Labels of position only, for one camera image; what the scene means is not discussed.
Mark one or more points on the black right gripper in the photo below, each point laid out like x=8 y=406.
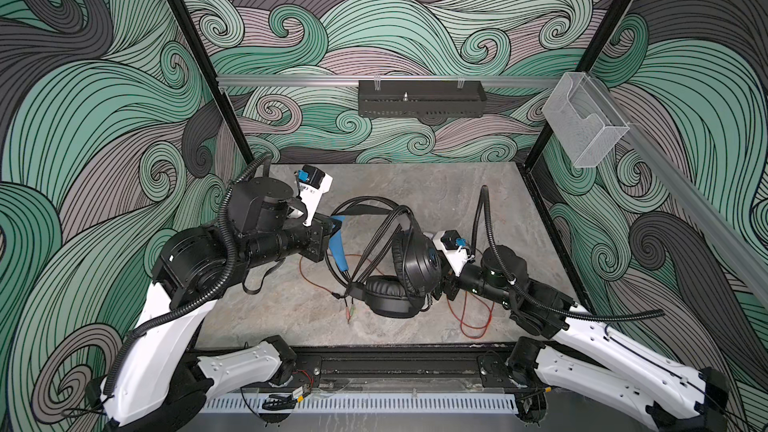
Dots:
x=442 y=285

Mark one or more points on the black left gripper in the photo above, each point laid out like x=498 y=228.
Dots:
x=322 y=227

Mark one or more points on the black blue gaming headset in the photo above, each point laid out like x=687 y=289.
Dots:
x=399 y=268

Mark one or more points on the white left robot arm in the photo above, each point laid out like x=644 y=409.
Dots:
x=155 y=382

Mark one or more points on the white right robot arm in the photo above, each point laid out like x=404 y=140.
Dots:
x=569 y=348

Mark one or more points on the black front frame rail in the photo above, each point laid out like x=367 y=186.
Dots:
x=396 y=360

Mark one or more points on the white slotted cable duct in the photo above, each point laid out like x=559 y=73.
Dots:
x=383 y=403

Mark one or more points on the black wall shelf tray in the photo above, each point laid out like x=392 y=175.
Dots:
x=429 y=102

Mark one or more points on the aluminium wall rail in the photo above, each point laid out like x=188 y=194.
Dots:
x=324 y=81

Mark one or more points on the clear plastic wall bin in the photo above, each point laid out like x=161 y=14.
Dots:
x=585 y=119

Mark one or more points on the right side aluminium rail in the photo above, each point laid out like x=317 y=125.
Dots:
x=656 y=136

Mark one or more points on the black corner frame post left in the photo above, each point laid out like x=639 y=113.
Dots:
x=184 y=20

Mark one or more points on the black corner frame post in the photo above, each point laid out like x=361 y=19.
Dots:
x=184 y=20
x=605 y=31

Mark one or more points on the black corner frame post right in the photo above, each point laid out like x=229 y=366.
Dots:
x=605 y=31

